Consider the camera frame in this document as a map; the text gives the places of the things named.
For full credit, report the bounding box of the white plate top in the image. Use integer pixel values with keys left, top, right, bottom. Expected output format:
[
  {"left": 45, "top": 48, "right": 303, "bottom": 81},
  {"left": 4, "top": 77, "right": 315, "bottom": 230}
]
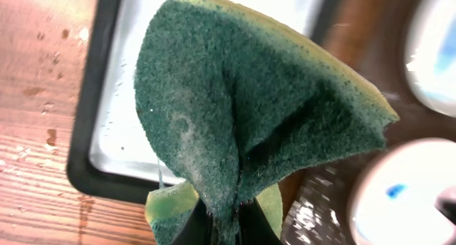
[{"left": 404, "top": 0, "right": 455, "bottom": 118}]

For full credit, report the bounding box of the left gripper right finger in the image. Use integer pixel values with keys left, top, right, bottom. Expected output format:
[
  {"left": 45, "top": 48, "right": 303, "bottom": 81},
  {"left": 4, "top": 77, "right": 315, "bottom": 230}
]
[{"left": 237, "top": 199, "right": 281, "bottom": 245}]

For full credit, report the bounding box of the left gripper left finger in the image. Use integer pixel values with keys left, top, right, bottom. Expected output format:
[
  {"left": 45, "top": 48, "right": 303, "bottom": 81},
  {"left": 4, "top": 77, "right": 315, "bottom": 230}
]
[{"left": 171, "top": 199, "right": 214, "bottom": 245}]

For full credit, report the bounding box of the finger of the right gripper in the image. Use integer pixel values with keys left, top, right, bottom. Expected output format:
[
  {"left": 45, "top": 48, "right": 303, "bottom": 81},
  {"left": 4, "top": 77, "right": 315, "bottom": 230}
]
[{"left": 435, "top": 186, "right": 455, "bottom": 224}]

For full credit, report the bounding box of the white plate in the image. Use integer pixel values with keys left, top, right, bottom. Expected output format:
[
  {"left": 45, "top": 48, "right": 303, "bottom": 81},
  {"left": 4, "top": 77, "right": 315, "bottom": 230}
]
[
  {"left": 404, "top": 0, "right": 455, "bottom": 118},
  {"left": 347, "top": 137, "right": 455, "bottom": 245}
]

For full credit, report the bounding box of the green and yellow sponge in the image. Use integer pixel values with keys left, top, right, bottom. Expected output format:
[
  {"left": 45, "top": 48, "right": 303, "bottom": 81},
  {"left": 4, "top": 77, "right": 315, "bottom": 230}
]
[{"left": 134, "top": 0, "right": 393, "bottom": 244}]

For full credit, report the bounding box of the dark rectangular sponge tray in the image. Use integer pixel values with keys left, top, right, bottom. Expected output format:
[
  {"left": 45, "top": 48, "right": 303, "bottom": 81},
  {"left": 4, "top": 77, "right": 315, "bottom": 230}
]
[{"left": 66, "top": 0, "right": 339, "bottom": 205}]

